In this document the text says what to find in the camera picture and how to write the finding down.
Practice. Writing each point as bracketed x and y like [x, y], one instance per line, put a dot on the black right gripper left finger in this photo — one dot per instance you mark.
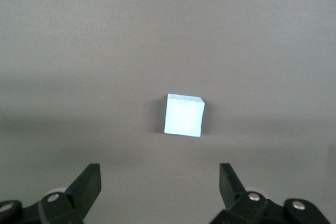
[84, 192]

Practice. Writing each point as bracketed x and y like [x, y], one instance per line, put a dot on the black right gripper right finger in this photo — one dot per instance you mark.
[233, 195]

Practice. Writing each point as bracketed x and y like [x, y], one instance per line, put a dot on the light blue foam block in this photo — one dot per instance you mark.
[183, 119]

